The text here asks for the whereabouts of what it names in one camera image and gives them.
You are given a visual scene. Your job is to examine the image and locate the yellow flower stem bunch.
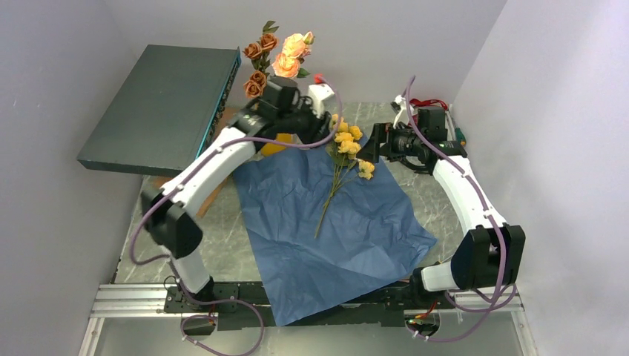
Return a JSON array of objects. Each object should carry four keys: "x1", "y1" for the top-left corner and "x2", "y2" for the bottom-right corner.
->
[{"x1": 314, "y1": 114, "x2": 375, "y2": 239}]

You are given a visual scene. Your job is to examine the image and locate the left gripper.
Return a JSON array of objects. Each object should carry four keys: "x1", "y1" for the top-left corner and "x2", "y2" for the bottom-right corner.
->
[{"x1": 276, "y1": 96, "x2": 334, "y2": 148}]

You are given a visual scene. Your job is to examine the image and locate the red ribbon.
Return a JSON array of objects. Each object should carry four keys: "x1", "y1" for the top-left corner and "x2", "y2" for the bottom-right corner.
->
[{"x1": 409, "y1": 99, "x2": 449, "y2": 111}]

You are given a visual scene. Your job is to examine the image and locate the pink peony stem bunch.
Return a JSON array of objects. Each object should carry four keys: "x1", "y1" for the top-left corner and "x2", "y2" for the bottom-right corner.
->
[{"x1": 271, "y1": 31, "x2": 315, "y2": 79}]

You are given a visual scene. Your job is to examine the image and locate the black cable bundle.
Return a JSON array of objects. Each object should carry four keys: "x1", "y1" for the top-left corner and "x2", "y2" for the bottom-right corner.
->
[{"x1": 398, "y1": 152, "x2": 436, "y2": 175}]

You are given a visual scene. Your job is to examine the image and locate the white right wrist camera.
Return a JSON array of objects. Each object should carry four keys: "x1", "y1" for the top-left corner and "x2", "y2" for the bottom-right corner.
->
[{"x1": 391, "y1": 94, "x2": 409, "y2": 129}]

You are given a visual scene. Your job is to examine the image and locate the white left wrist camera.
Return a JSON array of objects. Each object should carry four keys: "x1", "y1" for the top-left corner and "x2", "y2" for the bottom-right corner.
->
[{"x1": 307, "y1": 73, "x2": 335, "y2": 117}]

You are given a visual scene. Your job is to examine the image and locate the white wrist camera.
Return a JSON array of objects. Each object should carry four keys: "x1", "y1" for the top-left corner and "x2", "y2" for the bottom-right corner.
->
[
  {"x1": 391, "y1": 94, "x2": 409, "y2": 129},
  {"x1": 307, "y1": 73, "x2": 335, "y2": 117}
]

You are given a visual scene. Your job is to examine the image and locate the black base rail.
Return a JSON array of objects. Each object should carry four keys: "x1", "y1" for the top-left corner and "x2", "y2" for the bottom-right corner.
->
[{"x1": 164, "y1": 282, "x2": 454, "y2": 331}]

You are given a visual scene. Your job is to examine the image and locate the blue wrapping paper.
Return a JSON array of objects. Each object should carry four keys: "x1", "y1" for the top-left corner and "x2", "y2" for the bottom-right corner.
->
[{"x1": 233, "y1": 148, "x2": 436, "y2": 326}]

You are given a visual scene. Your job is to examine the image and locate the yellow vase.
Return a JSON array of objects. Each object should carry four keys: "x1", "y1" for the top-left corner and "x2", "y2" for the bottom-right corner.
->
[{"x1": 260, "y1": 133, "x2": 294, "y2": 156}]

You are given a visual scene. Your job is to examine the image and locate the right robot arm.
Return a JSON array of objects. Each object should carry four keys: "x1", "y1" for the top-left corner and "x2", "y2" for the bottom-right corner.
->
[{"x1": 358, "y1": 106, "x2": 525, "y2": 308}]

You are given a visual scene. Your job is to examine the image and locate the brown rose stem bunch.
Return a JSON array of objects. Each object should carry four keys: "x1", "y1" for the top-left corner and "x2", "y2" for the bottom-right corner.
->
[{"x1": 243, "y1": 20, "x2": 279, "y2": 99}]

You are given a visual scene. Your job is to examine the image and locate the green handled screwdriver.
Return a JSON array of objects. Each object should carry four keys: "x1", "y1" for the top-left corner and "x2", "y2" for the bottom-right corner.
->
[{"x1": 447, "y1": 111, "x2": 467, "y2": 146}]

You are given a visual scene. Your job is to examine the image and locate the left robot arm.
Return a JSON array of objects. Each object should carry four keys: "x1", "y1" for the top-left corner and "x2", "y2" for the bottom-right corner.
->
[{"x1": 140, "y1": 76, "x2": 338, "y2": 312}]

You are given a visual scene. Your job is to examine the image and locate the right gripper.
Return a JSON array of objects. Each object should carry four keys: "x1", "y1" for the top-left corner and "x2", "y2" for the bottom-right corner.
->
[{"x1": 356, "y1": 122, "x2": 426, "y2": 163}]

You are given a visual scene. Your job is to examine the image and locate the grey network switch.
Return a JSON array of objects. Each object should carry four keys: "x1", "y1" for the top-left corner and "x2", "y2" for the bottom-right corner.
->
[{"x1": 76, "y1": 44, "x2": 241, "y2": 177}]

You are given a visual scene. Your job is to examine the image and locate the wooden board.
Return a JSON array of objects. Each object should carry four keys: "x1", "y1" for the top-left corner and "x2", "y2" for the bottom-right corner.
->
[{"x1": 196, "y1": 107, "x2": 238, "y2": 218}]

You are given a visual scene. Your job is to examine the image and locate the aluminium frame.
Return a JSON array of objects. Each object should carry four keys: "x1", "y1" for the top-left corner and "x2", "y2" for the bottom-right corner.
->
[{"x1": 77, "y1": 283, "x2": 539, "y2": 356}]

